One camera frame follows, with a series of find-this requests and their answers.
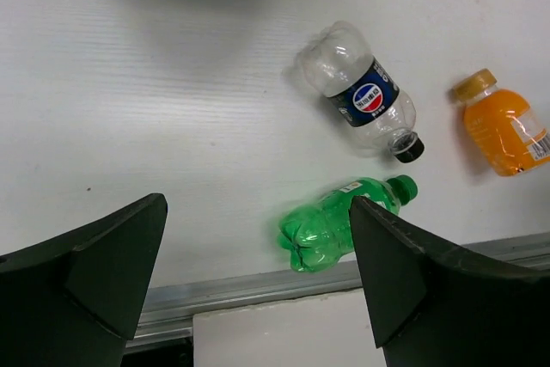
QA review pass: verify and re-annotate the clear Pepsi bottle black cap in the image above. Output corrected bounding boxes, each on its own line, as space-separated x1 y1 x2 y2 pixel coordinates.
297 21 425 163

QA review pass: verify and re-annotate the orange juice bottle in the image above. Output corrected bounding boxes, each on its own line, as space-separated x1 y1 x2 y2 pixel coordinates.
452 68 549 176

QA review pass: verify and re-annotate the green plastic soda bottle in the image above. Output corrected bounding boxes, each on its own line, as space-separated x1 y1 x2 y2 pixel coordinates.
278 174 419 273

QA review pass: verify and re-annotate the aluminium table edge rail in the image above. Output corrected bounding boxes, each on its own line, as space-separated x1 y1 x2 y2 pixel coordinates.
126 232 550 349

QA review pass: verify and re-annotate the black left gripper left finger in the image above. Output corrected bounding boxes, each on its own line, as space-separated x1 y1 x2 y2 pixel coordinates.
1 193 168 366

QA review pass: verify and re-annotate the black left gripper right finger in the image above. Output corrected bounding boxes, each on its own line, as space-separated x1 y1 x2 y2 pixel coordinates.
350 197 549 366

